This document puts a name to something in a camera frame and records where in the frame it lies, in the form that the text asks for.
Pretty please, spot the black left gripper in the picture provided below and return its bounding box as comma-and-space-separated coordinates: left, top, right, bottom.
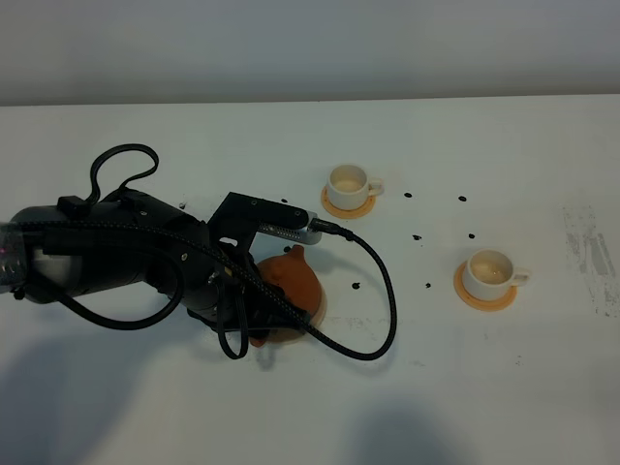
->
91, 188, 288, 335

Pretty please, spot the brown clay teapot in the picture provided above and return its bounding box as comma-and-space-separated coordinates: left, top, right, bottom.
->
258, 244, 323, 320

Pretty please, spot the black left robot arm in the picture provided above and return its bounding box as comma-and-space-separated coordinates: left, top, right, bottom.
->
1, 188, 309, 337

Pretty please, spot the beige round teapot coaster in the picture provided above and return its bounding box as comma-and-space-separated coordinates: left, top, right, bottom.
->
267, 289, 327, 344

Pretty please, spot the white teacup far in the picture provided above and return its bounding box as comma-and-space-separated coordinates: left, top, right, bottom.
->
325, 164, 384, 210

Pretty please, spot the white teacup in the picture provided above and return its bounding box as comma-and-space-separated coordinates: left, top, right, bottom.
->
461, 249, 531, 301
325, 164, 384, 210

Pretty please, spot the orange coaster far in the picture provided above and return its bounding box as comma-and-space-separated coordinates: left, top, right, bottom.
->
321, 187, 376, 220

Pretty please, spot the orange coaster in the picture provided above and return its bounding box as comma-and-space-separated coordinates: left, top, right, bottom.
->
321, 187, 376, 220
453, 262, 517, 312

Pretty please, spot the orange coaster near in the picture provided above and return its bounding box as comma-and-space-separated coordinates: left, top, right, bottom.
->
453, 262, 517, 312

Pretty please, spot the white teacup near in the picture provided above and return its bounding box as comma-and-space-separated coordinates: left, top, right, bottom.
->
461, 249, 531, 301

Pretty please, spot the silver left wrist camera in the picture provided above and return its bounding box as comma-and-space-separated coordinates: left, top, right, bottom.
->
206, 191, 324, 253

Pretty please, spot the thin black left cable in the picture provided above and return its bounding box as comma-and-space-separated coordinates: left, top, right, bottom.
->
14, 142, 253, 360

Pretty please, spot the braided black camera cable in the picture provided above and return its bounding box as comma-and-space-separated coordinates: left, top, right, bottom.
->
9, 217, 399, 362

